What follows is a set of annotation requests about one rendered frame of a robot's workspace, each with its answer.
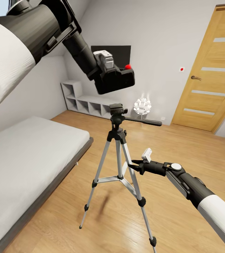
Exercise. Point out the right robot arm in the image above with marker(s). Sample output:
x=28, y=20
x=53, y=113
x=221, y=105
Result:
x=211, y=207

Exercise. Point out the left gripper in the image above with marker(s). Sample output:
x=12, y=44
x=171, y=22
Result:
x=87, y=62

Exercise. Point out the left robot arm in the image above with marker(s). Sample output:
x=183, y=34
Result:
x=28, y=33

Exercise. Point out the digital camera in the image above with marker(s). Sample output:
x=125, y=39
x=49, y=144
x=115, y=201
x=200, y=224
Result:
x=116, y=78

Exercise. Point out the camera tripod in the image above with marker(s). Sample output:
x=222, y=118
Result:
x=116, y=111

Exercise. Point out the wall mounted tv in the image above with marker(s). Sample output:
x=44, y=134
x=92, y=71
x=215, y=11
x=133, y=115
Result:
x=120, y=54

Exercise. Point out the bookcase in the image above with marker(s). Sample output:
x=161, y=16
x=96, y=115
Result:
x=80, y=98

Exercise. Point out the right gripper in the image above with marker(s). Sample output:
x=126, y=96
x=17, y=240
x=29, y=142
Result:
x=141, y=167

